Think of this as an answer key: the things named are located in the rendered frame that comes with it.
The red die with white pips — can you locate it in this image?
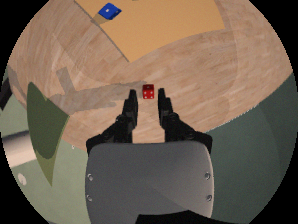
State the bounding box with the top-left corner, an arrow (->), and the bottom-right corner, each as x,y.
142,84 -> 154,99

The orange flat mat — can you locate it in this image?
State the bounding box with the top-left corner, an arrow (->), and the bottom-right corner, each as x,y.
75,0 -> 225,63

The blue die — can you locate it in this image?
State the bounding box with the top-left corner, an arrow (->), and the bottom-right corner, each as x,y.
98,3 -> 122,20

